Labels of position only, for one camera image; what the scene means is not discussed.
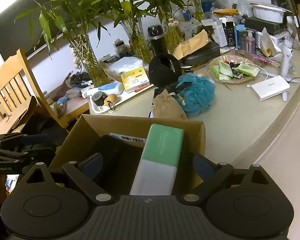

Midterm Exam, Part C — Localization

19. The wooden chair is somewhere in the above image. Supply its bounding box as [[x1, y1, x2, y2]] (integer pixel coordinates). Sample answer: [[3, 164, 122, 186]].
[[0, 49, 65, 134]]

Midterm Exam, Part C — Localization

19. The white phone gimbal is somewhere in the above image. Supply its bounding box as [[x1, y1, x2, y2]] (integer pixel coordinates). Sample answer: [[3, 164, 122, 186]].
[[275, 0, 300, 78]]

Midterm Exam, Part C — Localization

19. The tan drawstring pouch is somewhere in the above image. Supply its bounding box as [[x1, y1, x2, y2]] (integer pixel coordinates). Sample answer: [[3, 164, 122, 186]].
[[152, 89, 188, 120]]

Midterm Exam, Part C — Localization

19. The black zipper case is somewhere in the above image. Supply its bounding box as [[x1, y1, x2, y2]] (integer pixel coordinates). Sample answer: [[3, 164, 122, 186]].
[[181, 42, 220, 66]]

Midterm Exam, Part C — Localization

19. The white blue lotion tube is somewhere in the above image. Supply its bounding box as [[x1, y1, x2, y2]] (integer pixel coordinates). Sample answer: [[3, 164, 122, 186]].
[[81, 81, 125, 98]]

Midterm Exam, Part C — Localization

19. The right bamboo vase plant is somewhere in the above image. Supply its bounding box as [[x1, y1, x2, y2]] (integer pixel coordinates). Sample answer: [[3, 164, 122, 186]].
[[150, 0, 185, 53]]

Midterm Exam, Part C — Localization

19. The green wet wipes pack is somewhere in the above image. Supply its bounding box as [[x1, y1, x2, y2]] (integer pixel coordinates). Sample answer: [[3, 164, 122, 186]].
[[235, 63, 260, 77]]

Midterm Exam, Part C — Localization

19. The middle bamboo vase plant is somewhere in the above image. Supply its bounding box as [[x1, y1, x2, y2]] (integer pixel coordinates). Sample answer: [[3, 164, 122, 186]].
[[101, 0, 154, 63]]

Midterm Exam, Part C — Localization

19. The black thermos bottle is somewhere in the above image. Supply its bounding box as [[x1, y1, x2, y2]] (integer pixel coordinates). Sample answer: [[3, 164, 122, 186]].
[[147, 24, 168, 56]]

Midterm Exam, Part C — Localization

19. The clear glass plate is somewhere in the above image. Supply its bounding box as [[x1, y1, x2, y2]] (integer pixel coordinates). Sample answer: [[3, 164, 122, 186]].
[[207, 54, 261, 85]]

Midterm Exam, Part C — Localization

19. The white plastic tray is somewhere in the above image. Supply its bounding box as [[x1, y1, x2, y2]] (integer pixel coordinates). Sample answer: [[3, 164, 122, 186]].
[[87, 85, 155, 118]]

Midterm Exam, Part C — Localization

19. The yellow medicine box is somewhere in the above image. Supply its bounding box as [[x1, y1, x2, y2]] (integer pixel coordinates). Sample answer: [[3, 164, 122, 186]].
[[121, 67, 150, 93]]

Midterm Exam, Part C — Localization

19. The green wipes pack left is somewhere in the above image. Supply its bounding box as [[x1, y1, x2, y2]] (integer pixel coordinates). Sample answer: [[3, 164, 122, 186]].
[[218, 61, 234, 77]]

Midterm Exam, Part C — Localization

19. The white plastic bag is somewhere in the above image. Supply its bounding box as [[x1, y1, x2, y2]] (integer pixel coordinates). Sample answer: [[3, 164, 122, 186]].
[[105, 56, 143, 76]]

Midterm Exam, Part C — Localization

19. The green white tissue pack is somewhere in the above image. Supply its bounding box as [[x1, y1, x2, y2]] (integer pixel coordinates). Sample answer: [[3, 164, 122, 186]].
[[129, 124, 184, 196]]

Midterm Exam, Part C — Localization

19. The pink soap pump bottle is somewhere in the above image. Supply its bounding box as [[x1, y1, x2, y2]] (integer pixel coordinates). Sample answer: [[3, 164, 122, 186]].
[[245, 30, 256, 54]]

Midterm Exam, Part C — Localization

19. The brown cardboard box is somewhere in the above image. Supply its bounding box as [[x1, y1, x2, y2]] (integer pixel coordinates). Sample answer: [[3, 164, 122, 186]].
[[50, 115, 206, 198]]

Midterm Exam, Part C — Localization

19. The white product carton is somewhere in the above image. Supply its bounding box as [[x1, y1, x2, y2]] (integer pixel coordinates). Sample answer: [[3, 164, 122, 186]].
[[202, 18, 228, 48]]

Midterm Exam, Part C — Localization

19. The black rectangular box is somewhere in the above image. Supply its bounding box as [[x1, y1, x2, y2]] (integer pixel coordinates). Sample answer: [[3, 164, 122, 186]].
[[244, 17, 286, 35]]

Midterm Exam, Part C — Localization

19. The white food container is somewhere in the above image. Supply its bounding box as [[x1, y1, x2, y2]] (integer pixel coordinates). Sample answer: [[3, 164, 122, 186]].
[[250, 3, 290, 23]]

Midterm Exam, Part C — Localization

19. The left bamboo vase plant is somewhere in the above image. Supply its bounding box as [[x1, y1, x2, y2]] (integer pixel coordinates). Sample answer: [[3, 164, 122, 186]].
[[15, 0, 110, 87]]

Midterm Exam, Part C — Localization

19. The wall mounted television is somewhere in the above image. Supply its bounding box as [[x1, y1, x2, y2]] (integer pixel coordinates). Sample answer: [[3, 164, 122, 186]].
[[0, 0, 111, 58]]

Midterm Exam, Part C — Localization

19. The teal mesh bath pouf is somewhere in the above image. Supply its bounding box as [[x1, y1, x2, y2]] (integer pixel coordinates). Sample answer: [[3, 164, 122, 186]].
[[174, 73, 215, 116]]

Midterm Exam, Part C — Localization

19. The wooden keychain toy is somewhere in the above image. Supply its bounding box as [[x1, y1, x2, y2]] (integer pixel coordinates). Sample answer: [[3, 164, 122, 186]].
[[104, 94, 118, 111]]

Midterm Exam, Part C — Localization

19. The white power bank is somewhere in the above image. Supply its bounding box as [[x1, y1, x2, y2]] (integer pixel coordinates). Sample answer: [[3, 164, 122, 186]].
[[251, 75, 290, 101]]

